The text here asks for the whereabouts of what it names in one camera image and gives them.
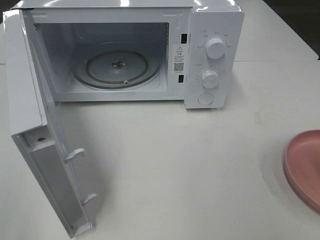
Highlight round white door-release button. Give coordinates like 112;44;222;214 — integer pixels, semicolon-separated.
198;93;214;106

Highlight white timer knob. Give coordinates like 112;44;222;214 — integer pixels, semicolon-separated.
201;70;219;89

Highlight white microwave door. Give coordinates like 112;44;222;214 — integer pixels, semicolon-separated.
3;9;96;238

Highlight pink round plate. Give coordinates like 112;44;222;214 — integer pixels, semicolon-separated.
283;129;320;213

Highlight white warning label sticker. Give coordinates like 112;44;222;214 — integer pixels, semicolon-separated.
172;44;185;74

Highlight glass microwave turntable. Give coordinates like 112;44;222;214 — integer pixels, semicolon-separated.
71;41;163;90

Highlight white microwave oven body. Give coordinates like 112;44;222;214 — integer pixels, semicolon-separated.
9;0;245;109

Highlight upper white power knob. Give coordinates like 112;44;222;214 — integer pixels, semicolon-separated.
205;36;226;60

